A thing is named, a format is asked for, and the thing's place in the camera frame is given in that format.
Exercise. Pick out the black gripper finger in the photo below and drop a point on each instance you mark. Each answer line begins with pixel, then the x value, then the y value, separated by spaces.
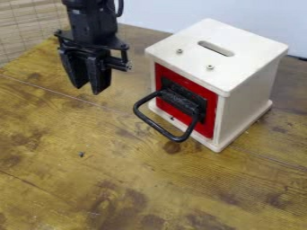
pixel 99 75
pixel 75 67

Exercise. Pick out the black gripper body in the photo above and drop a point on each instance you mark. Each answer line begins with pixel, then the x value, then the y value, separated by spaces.
pixel 119 63

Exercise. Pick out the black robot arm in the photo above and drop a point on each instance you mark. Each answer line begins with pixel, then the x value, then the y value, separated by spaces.
pixel 94 24

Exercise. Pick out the red drawer front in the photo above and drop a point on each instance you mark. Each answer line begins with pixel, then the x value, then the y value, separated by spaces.
pixel 185 99

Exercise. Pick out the white wooden box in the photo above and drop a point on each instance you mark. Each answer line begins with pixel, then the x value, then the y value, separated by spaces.
pixel 226 64

